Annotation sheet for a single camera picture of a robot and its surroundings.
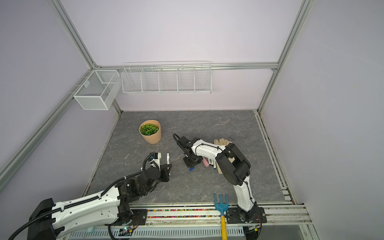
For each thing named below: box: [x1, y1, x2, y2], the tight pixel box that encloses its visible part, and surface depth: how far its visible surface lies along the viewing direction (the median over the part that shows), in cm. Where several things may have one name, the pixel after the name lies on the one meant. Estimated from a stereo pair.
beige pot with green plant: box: [139, 119, 162, 145], surface depth 98 cm
